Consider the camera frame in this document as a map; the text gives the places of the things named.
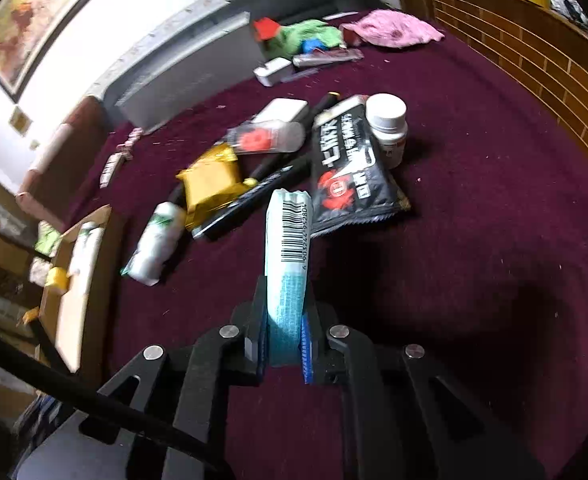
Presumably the green printed bag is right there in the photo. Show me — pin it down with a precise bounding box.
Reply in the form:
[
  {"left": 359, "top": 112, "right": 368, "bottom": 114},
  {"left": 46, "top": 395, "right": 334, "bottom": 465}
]
[{"left": 36, "top": 222, "right": 62, "bottom": 256}]

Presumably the white pill bottle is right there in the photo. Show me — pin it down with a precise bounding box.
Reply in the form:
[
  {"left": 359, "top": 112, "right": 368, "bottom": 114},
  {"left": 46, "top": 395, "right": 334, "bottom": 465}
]
[{"left": 365, "top": 93, "right": 409, "bottom": 170}]

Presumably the wooden brick-pattern counter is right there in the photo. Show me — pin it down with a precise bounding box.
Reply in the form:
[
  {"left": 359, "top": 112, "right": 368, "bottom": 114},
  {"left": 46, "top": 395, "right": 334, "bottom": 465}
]
[{"left": 389, "top": 0, "right": 588, "bottom": 171}]

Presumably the pink cloth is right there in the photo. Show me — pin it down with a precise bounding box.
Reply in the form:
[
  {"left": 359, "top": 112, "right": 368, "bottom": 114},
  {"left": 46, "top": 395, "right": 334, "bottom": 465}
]
[{"left": 339, "top": 9, "right": 446, "bottom": 50}]

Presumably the light blue barcode packet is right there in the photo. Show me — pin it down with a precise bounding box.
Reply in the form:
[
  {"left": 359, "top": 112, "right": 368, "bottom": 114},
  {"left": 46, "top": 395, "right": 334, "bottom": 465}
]
[{"left": 265, "top": 189, "right": 315, "bottom": 368}]

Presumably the patterned strap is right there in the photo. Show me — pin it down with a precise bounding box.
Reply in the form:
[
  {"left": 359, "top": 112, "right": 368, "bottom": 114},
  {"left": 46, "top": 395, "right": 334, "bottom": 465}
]
[{"left": 99, "top": 130, "right": 142, "bottom": 188}]

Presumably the thin purple pen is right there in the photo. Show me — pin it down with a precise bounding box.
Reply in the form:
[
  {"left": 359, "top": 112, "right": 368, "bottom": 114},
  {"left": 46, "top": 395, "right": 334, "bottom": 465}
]
[{"left": 281, "top": 67, "right": 320, "bottom": 83}]

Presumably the black cable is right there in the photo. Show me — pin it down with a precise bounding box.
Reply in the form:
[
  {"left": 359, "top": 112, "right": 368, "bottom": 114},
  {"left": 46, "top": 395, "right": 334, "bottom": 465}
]
[{"left": 0, "top": 322, "right": 230, "bottom": 480}]

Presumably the brown upholstered chair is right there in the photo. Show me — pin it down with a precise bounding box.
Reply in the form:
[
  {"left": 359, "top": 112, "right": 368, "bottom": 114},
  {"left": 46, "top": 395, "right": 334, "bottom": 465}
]
[{"left": 16, "top": 95, "right": 110, "bottom": 231}]

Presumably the long black box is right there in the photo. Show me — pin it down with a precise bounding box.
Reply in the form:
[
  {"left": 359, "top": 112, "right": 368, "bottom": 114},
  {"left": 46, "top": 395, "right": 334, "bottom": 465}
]
[{"left": 191, "top": 156, "right": 311, "bottom": 241}]

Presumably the grey metal box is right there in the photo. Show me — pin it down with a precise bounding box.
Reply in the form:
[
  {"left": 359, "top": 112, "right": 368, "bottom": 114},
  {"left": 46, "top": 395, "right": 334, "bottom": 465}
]
[{"left": 115, "top": 11, "right": 265, "bottom": 133}]

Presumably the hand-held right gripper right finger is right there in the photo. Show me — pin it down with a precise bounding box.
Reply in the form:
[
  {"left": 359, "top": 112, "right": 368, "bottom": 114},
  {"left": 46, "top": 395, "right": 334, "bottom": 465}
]
[{"left": 299, "top": 286, "right": 525, "bottom": 480}]

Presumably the black snack packet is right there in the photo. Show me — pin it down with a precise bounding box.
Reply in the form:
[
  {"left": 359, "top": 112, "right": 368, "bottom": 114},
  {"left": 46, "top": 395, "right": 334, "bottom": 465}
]
[{"left": 310, "top": 95, "right": 411, "bottom": 238}]

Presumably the white and black box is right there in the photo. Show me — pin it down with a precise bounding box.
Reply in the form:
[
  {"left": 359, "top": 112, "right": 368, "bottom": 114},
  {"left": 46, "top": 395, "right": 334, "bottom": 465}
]
[{"left": 253, "top": 57, "right": 294, "bottom": 86}]

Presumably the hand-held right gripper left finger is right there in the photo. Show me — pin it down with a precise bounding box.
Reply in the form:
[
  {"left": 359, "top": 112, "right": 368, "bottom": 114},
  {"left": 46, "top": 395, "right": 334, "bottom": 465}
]
[{"left": 76, "top": 276, "right": 270, "bottom": 480}]

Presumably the white charger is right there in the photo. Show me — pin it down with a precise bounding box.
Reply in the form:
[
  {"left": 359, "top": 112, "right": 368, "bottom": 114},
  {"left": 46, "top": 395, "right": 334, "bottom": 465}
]
[{"left": 251, "top": 99, "right": 309, "bottom": 126}]

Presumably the yellow packet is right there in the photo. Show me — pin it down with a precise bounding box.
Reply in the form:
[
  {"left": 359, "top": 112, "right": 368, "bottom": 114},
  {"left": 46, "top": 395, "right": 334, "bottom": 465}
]
[{"left": 44, "top": 267, "right": 70, "bottom": 293}]

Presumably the black pen with gold ends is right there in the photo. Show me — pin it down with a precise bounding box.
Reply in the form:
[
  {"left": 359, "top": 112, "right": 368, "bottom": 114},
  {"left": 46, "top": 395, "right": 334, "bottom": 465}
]
[{"left": 166, "top": 91, "right": 343, "bottom": 211}]

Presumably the white tube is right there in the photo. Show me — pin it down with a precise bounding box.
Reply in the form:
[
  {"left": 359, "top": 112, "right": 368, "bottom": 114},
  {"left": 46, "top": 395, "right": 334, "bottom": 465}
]
[{"left": 69, "top": 221, "right": 106, "bottom": 278}]

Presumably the framed wall painting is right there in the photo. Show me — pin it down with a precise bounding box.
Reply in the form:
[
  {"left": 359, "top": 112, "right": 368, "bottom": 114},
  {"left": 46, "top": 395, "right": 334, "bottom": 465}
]
[{"left": 0, "top": 0, "right": 125, "bottom": 103}]

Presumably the clear container with red item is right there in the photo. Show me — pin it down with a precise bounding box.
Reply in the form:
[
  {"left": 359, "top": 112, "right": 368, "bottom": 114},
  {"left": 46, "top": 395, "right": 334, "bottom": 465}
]
[{"left": 222, "top": 119, "right": 307, "bottom": 156}]

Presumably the green cloth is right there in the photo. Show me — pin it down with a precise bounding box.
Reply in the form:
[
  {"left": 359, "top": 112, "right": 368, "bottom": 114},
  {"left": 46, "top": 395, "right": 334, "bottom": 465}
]
[{"left": 266, "top": 19, "right": 344, "bottom": 58}]

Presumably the cardboard box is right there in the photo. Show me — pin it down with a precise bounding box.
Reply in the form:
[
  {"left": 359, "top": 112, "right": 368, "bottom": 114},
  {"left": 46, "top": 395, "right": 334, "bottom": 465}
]
[{"left": 36, "top": 204, "right": 127, "bottom": 376}]

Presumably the white and green bottle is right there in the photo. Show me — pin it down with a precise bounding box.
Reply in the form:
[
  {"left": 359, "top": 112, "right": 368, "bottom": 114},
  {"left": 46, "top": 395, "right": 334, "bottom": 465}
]
[{"left": 120, "top": 201, "right": 187, "bottom": 287}]

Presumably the red handbag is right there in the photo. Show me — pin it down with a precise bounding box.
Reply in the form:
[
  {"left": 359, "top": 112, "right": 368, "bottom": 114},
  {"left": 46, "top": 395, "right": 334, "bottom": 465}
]
[{"left": 252, "top": 17, "right": 284, "bottom": 42}]

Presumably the gold foil packet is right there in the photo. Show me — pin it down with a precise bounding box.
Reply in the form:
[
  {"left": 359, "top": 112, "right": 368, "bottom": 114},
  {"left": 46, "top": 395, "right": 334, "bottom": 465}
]
[{"left": 176, "top": 143, "right": 255, "bottom": 231}]

